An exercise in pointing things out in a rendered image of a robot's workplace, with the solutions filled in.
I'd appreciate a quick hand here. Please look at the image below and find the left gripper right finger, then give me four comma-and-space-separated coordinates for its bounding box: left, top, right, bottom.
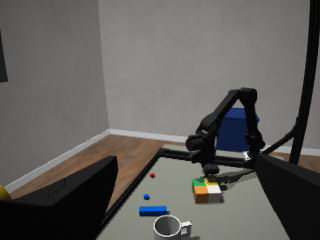
254, 154, 320, 240

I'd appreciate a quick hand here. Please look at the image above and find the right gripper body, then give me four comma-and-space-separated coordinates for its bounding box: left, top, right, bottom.
201, 147, 219, 174

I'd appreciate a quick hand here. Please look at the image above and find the orange cube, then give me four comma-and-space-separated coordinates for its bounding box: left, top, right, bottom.
194, 186, 209, 204

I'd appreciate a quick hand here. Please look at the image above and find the blue flat bar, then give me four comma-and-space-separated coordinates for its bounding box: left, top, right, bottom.
139, 206, 167, 216

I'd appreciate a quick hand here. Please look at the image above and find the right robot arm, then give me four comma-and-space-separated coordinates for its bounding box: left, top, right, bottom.
185, 87, 265, 164

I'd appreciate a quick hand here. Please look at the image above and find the grey mug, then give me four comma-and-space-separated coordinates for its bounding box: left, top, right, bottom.
153, 215, 191, 240

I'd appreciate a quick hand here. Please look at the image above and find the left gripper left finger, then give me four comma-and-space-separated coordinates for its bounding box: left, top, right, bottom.
0, 156, 118, 240

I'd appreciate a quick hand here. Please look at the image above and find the green cube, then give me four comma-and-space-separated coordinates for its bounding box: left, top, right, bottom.
192, 179, 206, 190

